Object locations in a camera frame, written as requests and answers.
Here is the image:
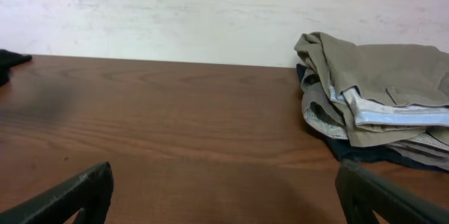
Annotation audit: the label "black shirt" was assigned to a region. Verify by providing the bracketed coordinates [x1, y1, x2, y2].
[0, 49, 32, 86]

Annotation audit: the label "khaki green shorts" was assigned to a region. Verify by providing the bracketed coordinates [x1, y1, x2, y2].
[294, 32, 448, 147]

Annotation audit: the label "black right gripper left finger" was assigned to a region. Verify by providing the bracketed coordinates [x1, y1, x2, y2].
[1, 162, 114, 224]

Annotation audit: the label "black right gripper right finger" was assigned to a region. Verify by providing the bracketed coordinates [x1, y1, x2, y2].
[335, 159, 448, 224]

